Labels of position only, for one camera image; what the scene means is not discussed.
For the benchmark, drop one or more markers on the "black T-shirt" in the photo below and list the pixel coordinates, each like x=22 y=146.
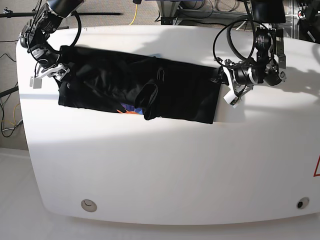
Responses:
x=119 y=82

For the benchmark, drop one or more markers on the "black tripod stand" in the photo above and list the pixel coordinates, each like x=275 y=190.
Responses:
x=17 y=22

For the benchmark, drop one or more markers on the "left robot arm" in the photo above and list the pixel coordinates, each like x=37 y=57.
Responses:
x=266 y=62

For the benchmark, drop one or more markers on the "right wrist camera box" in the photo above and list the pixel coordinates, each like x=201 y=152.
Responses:
x=35 y=82

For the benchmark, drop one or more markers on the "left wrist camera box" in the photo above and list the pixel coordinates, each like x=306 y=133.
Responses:
x=231 y=99

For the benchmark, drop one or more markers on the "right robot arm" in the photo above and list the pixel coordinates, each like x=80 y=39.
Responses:
x=35 y=34

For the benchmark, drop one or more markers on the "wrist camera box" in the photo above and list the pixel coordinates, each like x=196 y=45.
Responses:
x=231 y=99
x=35 y=82

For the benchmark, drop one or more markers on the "right table grommet cap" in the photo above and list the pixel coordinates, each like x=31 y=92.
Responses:
x=303 y=203

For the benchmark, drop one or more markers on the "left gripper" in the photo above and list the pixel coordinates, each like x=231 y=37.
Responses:
x=239 y=80

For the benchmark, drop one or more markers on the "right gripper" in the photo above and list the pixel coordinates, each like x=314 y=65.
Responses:
x=57 y=71

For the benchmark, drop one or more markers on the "aluminium frame base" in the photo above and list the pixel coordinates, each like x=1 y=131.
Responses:
x=221 y=12

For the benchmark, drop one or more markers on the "table grommet cap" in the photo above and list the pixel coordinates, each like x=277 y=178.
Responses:
x=88 y=205
x=303 y=203

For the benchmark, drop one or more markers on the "red triangle warning sticker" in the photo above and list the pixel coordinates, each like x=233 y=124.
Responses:
x=317 y=169

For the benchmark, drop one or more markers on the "left table grommet cap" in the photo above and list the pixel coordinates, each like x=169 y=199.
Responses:
x=88 y=205

